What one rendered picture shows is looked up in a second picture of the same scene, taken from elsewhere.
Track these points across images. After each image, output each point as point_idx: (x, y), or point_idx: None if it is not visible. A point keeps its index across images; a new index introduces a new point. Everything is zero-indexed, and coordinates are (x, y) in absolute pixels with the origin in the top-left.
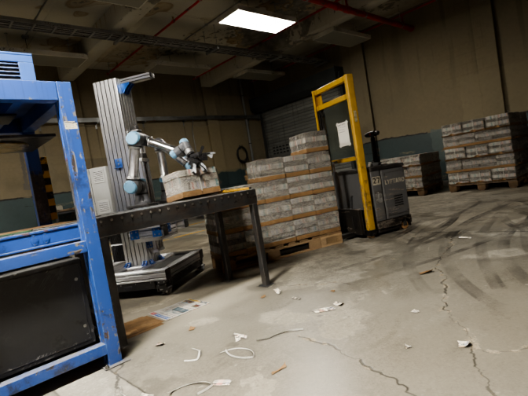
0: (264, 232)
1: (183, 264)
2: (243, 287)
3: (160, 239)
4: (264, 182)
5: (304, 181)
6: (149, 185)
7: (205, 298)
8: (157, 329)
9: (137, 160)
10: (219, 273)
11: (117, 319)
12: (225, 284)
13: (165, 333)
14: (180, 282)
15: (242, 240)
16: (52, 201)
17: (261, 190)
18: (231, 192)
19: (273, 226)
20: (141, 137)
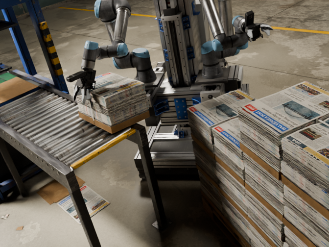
0: (242, 222)
1: (178, 163)
2: (116, 245)
3: (161, 124)
4: (245, 155)
5: (320, 228)
6: (179, 52)
7: (99, 217)
8: (40, 204)
9: (111, 36)
10: None
11: (13, 179)
12: (145, 223)
13: (26, 212)
14: (189, 174)
15: (219, 200)
16: (52, 61)
17: (241, 162)
18: (205, 129)
19: (252, 228)
20: (104, 11)
